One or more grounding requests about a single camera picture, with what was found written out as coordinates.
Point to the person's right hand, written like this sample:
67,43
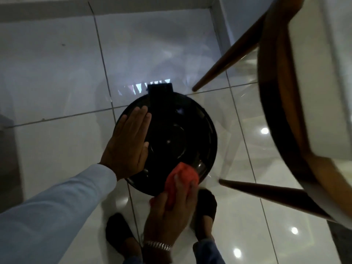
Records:
167,221

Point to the person's left hand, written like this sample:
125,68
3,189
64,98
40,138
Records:
125,151

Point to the person's left little finger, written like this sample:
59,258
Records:
121,126

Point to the person's left middle finger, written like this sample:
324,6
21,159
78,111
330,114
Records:
139,120

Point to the person's left thumb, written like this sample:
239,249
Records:
143,157

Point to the person's right thumb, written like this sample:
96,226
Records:
161,203

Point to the red cleaning cloth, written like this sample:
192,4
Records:
181,173

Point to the black round trash bin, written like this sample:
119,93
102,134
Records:
178,134

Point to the person's left forearm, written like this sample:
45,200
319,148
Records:
52,217

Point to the person's right forearm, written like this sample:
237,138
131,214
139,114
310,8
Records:
155,257

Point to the person's right black shoe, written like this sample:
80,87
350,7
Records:
206,206

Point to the person's black shoe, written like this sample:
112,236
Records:
118,230
206,206

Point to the person's left black shoe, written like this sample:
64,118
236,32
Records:
118,230

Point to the person's left leg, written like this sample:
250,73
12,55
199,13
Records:
132,255

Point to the person's leg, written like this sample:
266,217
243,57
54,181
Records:
132,255
207,252

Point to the person's right leg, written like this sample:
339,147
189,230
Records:
207,252

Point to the wooden chair with white seat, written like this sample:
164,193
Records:
286,112

